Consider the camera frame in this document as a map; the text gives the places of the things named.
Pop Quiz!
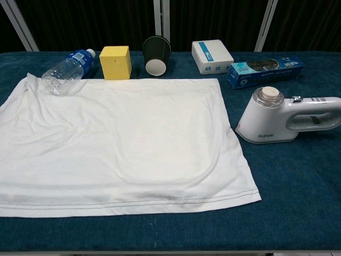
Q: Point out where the white cotton t-shirt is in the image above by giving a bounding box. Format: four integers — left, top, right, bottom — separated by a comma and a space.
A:
0, 74, 263, 218

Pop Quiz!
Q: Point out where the white handheld garment steamer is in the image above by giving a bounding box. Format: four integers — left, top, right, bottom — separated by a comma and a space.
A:
234, 86, 341, 145

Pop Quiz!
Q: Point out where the black paper cup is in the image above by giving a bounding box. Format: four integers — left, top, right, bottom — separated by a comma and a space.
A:
142, 35, 171, 77

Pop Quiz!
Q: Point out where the white cardboard box blue stripe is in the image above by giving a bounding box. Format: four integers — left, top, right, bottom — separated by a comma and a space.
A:
191, 39, 234, 75

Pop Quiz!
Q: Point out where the yellow foam cube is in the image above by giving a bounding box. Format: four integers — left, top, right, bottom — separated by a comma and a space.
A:
99, 45, 132, 81

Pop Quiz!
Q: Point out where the blue cookie box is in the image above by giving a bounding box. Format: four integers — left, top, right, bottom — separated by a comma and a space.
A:
226, 55, 305, 89

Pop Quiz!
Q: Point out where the clear plastic bottle blue label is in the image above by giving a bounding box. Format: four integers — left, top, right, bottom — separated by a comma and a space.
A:
41, 49, 96, 96

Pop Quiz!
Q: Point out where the black pleated curtain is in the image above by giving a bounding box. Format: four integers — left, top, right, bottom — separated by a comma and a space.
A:
0, 0, 341, 53

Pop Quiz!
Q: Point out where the blue felt table cover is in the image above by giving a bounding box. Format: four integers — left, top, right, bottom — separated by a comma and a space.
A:
0, 51, 341, 253

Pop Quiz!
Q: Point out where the white metal frame post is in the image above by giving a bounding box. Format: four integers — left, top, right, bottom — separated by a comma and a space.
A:
254, 0, 279, 52
153, 0, 171, 51
0, 0, 40, 52

